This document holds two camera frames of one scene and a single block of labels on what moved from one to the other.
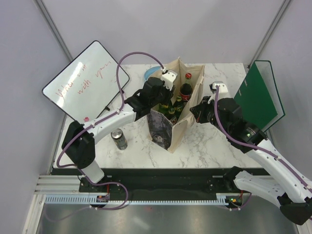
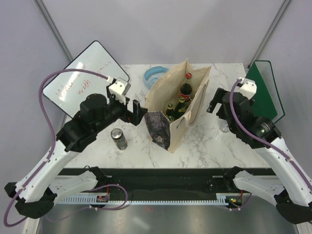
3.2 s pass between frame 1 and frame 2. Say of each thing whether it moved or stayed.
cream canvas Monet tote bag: moved
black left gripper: moved
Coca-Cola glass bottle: stayed
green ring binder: stayed
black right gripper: moved
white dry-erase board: stayed
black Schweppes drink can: stayed
